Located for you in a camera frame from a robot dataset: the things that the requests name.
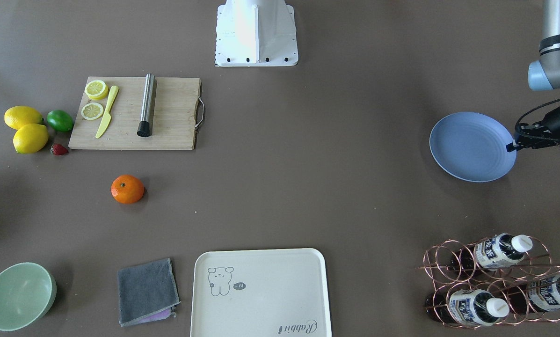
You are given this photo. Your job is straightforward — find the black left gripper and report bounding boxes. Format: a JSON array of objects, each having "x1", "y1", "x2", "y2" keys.
[{"x1": 506, "y1": 99, "x2": 560, "y2": 152}]

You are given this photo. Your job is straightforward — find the blue plate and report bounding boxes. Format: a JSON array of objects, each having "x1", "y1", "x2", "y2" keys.
[{"x1": 429, "y1": 111, "x2": 516, "y2": 183}]

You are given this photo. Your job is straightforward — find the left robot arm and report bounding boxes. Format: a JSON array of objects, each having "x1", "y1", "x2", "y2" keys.
[{"x1": 506, "y1": 0, "x2": 560, "y2": 152}]

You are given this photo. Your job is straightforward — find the tea bottle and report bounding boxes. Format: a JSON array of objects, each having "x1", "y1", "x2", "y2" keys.
[
  {"x1": 424, "y1": 289, "x2": 510, "y2": 328},
  {"x1": 451, "y1": 233, "x2": 533, "y2": 273},
  {"x1": 504, "y1": 274, "x2": 560, "y2": 314}
]

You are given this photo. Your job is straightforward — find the cream rabbit tray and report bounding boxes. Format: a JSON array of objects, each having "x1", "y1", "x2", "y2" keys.
[{"x1": 190, "y1": 248, "x2": 333, "y2": 337}]

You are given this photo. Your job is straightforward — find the wooden cutting board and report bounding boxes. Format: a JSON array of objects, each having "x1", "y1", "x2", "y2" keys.
[{"x1": 68, "y1": 76, "x2": 202, "y2": 151}]

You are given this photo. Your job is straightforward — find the steel muddler with black tip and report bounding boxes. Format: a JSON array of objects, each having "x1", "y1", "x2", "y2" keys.
[{"x1": 137, "y1": 73, "x2": 157, "y2": 137}]

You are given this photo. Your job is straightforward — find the orange mandarin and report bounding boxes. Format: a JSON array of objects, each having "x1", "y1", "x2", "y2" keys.
[{"x1": 109, "y1": 175, "x2": 145, "y2": 204}]

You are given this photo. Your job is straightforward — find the grey folded cloth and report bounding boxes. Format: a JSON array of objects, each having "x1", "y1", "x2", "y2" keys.
[{"x1": 117, "y1": 258, "x2": 181, "y2": 328}]

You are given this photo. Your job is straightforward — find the yellow plastic knife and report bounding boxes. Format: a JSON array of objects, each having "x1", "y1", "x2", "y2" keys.
[{"x1": 95, "y1": 85, "x2": 119, "y2": 139}]

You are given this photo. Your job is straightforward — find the lemon slice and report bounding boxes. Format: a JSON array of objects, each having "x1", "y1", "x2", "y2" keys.
[
  {"x1": 80, "y1": 102, "x2": 105, "y2": 121},
  {"x1": 84, "y1": 80, "x2": 109, "y2": 101}
]

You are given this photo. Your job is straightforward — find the green lime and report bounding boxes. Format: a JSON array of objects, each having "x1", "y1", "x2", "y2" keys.
[{"x1": 46, "y1": 110, "x2": 74, "y2": 132}]

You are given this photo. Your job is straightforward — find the red strawberry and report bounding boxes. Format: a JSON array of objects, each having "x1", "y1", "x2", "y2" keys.
[{"x1": 50, "y1": 143, "x2": 69, "y2": 156}]

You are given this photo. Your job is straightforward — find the yellow lemon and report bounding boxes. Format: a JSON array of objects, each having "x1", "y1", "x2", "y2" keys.
[
  {"x1": 4, "y1": 105, "x2": 43, "y2": 130},
  {"x1": 13, "y1": 124, "x2": 49, "y2": 154}
]

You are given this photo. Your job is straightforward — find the green bowl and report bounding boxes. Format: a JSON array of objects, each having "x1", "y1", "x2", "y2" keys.
[{"x1": 0, "y1": 262, "x2": 57, "y2": 331}]

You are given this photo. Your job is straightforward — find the copper wire bottle rack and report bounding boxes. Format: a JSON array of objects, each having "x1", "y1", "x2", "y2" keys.
[{"x1": 422, "y1": 235, "x2": 560, "y2": 326}]

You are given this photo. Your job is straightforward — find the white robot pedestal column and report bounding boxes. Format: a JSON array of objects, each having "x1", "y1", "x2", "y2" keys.
[{"x1": 214, "y1": 0, "x2": 299, "y2": 67}]

